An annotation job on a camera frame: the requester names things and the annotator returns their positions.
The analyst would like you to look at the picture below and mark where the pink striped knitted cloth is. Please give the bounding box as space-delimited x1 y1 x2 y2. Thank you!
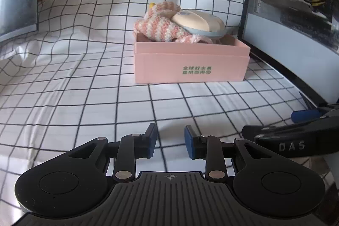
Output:
133 1 213 44

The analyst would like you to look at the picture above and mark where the cream round pouch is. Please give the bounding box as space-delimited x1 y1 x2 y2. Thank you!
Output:
171 10 227 38

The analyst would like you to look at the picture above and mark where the glass computer case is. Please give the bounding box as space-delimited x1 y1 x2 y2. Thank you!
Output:
240 0 338 105

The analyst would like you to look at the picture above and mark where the white grid tablecloth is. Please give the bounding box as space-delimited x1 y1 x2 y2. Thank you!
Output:
1 0 306 225

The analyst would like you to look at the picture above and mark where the pink cardboard box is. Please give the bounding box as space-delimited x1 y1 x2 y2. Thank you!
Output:
134 33 250 84

